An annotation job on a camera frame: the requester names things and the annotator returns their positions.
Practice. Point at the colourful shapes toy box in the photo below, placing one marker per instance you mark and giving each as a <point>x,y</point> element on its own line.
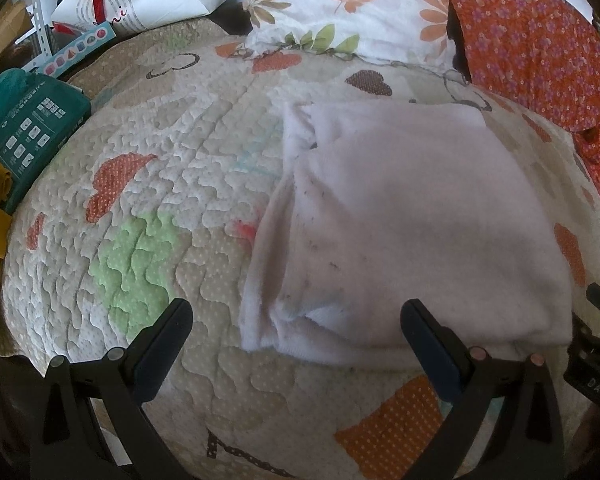
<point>75,50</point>

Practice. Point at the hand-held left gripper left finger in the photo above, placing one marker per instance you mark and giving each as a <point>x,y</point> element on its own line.
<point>157,355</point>

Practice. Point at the white fleece garment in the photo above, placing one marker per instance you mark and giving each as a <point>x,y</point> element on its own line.
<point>410,220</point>

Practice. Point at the heart patterned quilt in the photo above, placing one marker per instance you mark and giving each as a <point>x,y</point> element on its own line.
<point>180,240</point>

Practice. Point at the white floral pillow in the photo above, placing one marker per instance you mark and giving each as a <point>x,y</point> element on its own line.
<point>340,5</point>

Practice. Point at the orange floral cloth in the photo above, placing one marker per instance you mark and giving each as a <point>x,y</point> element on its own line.
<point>530,45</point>

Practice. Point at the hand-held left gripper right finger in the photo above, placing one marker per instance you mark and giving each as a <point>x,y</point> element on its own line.
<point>437,355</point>

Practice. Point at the black cloth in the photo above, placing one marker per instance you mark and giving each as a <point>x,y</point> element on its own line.
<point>235,20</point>

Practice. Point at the perforated metal strip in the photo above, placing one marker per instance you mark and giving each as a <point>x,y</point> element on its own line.
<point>41,10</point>

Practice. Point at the teal cardboard box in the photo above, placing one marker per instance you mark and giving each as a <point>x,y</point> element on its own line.
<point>35,130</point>

